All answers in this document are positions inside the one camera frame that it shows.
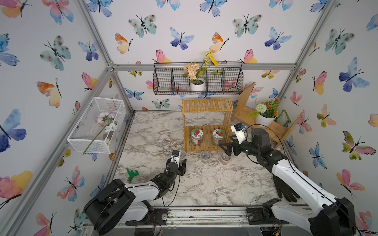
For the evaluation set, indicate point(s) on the clear tub dark seeds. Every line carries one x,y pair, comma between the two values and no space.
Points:
183,155

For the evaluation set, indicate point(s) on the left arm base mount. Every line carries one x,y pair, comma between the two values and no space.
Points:
155,216

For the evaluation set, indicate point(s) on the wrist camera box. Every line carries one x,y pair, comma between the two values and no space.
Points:
175,155
240,132

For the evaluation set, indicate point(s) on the green seed packet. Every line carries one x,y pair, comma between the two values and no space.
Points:
283,119

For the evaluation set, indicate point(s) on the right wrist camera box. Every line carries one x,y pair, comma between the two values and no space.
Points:
240,132

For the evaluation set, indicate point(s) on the two-tier bamboo slat shelf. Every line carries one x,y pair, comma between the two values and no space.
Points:
214,114

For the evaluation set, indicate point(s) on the tilted wooden corner shelf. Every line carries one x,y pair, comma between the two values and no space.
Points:
275,130

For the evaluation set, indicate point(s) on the black wire wall basket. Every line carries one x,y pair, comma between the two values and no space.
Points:
175,79

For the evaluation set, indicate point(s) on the white mesh wall box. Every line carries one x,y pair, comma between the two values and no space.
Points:
86,128

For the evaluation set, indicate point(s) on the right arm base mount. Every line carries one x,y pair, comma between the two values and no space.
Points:
263,215

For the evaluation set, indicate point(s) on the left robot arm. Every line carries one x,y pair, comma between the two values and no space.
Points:
127,203

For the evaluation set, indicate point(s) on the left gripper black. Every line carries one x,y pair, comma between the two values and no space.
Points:
182,169

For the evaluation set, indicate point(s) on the white pot beige flowers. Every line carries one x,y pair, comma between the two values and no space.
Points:
197,73

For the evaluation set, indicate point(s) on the white pot orange flowers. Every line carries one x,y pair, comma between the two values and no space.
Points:
265,113

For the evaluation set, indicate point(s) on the tomato seed jar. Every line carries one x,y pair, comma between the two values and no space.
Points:
218,137
197,136

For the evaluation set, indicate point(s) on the clear tub red seeds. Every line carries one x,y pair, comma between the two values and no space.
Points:
225,159

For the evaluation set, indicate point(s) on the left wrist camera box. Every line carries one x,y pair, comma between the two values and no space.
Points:
175,155

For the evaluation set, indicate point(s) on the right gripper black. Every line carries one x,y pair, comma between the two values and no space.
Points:
236,144

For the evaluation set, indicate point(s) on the pink artificial flower stem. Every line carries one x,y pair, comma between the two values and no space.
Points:
107,122

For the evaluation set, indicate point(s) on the black rubber glove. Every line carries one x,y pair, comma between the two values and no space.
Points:
285,190

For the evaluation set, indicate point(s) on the clear tub purple seeds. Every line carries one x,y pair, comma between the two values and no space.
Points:
205,156

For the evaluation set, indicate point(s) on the green handled garden tool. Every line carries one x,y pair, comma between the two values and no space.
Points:
132,174

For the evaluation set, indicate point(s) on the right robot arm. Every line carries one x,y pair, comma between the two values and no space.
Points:
301,201

